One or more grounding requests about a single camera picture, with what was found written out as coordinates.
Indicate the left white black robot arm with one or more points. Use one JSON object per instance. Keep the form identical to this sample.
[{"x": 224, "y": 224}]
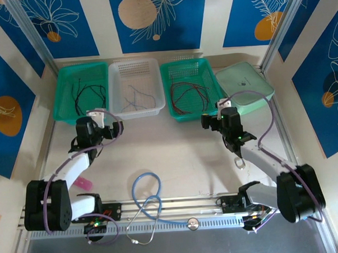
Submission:
[{"x": 75, "y": 165}]

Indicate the green perforated plastic basket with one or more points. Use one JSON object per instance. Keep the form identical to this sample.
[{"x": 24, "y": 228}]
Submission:
[
  {"x": 196, "y": 115},
  {"x": 66, "y": 77}
]

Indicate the metal scissor tongs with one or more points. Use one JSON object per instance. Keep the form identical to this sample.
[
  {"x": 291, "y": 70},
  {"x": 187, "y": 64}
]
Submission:
[{"x": 240, "y": 164}]

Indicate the light green lidded box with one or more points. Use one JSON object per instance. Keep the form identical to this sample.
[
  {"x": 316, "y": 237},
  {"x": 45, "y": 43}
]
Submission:
[{"x": 248, "y": 78}]

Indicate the pink plastic case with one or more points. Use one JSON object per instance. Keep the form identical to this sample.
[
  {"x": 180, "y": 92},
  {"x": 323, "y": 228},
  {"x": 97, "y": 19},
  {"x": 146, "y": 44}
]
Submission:
[{"x": 84, "y": 184}]

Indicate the white perforated plastic basket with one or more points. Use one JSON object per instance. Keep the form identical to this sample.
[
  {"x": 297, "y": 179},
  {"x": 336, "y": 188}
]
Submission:
[{"x": 144, "y": 74}]

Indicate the small circuit board with LEDs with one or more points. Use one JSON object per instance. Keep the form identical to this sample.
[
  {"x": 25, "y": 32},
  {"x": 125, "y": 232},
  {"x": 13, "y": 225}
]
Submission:
[
  {"x": 254, "y": 219},
  {"x": 94, "y": 225}
]

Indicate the blue stethoscope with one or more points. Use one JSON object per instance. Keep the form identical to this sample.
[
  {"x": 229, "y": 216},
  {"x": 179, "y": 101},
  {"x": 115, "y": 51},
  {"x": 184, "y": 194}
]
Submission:
[{"x": 193, "y": 224}]

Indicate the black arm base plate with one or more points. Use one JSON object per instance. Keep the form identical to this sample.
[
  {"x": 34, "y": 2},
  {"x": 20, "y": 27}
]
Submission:
[
  {"x": 228, "y": 205},
  {"x": 116, "y": 211}
]

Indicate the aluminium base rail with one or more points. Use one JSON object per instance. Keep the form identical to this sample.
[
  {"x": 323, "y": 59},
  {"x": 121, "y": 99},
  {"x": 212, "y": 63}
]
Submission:
[{"x": 189, "y": 205}]

